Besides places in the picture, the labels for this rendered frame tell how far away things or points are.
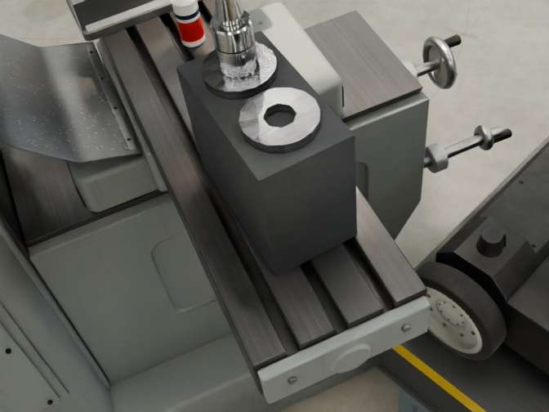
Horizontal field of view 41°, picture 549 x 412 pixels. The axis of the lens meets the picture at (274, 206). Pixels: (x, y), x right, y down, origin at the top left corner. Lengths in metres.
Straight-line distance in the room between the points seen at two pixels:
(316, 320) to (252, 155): 0.22
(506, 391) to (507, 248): 0.27
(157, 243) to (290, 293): 0.53
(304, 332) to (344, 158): 0.21
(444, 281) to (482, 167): 1.00
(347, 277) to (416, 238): 1.20
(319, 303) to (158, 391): 0.87
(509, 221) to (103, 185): 0.73
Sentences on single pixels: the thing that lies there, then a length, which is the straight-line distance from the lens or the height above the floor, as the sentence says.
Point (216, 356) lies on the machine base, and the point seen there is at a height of 0.20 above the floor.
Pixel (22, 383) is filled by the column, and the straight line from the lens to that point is 1.50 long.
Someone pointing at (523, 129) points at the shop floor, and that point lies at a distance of 2.40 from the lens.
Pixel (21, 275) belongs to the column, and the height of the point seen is 0.71.
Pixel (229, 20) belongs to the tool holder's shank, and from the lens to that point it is 0.81.
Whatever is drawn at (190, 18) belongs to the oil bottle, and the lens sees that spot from 1.19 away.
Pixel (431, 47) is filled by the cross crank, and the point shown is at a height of 0.66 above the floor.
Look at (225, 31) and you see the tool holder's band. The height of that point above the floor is 1.20.
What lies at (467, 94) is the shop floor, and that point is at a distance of 2.49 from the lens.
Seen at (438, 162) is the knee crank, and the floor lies 0.53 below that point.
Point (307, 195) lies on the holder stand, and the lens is 0.81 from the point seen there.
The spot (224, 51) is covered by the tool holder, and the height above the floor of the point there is 1.18.
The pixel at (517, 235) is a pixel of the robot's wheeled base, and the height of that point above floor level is 0.61.
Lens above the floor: 1.70
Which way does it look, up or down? 51 degrees down
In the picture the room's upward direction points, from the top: 10 degrees counter-clockwise
